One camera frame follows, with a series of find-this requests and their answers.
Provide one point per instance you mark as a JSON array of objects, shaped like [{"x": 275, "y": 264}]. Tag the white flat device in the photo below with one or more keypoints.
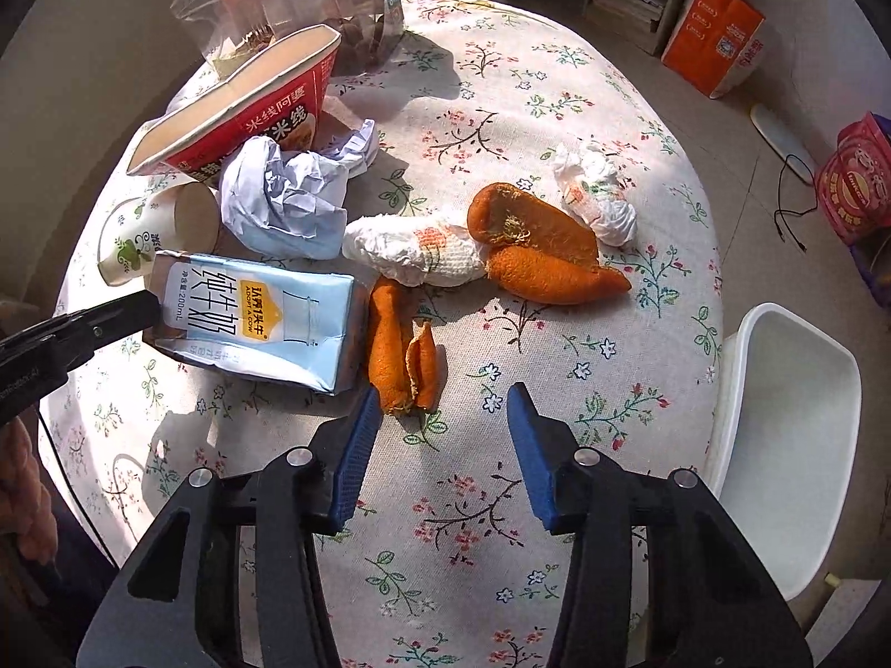
[{"x": 779, "y": 139}]

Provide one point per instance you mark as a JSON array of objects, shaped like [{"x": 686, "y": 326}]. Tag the stack of books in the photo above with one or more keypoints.
[{"x": 626, "y": 0}]

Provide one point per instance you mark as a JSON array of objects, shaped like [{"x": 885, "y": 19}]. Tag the long crumpled tissue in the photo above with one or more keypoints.
[{"x": 397, "y": 247}]

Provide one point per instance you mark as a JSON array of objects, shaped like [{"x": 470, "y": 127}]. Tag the white bin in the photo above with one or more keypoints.
[{"x": 779, "y": 445}]

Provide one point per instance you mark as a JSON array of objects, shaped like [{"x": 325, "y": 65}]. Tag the crumpled white paper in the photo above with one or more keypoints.
[{"x": 278, "y": 195}]

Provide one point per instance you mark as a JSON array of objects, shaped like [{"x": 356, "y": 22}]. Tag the floral tablecloth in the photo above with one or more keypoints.
[{"x": 522, "y": 118}]

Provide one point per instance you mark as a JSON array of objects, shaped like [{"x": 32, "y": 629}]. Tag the orange cardboard box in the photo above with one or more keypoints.
[{"x": 710, "y": 35}]

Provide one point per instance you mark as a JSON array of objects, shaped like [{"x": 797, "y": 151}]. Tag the clear plastic snack bag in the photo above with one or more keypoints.
[{"x": 278, "y": 0}]

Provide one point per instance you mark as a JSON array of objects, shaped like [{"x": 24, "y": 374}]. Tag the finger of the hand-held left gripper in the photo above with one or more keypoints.
[{"x": 104, "y": 323}]

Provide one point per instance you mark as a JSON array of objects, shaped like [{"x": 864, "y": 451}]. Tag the narrow orange peel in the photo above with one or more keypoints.
[{"x": 386, "y": 348}]

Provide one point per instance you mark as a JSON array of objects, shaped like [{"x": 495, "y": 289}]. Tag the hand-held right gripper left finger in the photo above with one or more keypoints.
[{"x": 351, "y": 459}]

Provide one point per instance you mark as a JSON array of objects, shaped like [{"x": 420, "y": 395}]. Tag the red paper noodle box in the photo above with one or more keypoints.
[{"x": 278, "y": 104}]

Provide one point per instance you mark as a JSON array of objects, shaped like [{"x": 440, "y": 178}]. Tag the small crumpled tissue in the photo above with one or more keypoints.
[{"x": 598, "y": 202}]

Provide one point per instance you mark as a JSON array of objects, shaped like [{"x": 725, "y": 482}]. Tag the blue milk carton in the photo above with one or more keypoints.
[{"x": 278, "y": 320}]

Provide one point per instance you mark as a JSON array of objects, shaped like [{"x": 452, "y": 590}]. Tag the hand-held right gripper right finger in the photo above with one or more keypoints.
[{"x": 536, "y": 459}]

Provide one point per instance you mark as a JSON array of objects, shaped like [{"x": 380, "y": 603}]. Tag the person's left forearm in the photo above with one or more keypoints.
[{"x": 24, "y": 501}]

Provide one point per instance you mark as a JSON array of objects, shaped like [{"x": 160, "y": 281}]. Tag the large orange peel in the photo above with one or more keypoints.
[{"x": 536, "y": 250}]

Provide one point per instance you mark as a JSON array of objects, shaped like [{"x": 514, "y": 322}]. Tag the green print paper cup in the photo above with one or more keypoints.
[{"x": 132, "y": 243}]

